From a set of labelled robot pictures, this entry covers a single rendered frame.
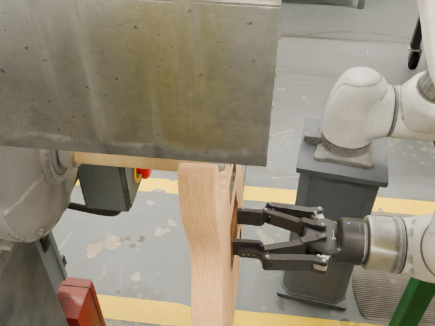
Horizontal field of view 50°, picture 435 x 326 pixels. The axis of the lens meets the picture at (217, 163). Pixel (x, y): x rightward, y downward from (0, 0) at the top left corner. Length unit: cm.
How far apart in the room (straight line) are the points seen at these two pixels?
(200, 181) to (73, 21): 24
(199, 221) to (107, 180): 43
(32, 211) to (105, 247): 154
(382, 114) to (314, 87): 181
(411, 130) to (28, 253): 105
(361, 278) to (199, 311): 147
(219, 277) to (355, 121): 85
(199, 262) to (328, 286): 129
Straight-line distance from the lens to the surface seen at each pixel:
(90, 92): 39
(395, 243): 77
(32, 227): 65
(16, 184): 59
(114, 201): 99
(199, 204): 54
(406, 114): 141
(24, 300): 101
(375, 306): 203
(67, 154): 63
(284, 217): 80
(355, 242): 76
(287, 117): 287
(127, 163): 62
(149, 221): 223
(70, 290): 129
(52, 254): 117
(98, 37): 36
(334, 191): 152
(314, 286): 191
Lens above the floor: 165
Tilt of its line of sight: 41 degrees down
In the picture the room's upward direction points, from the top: straight up
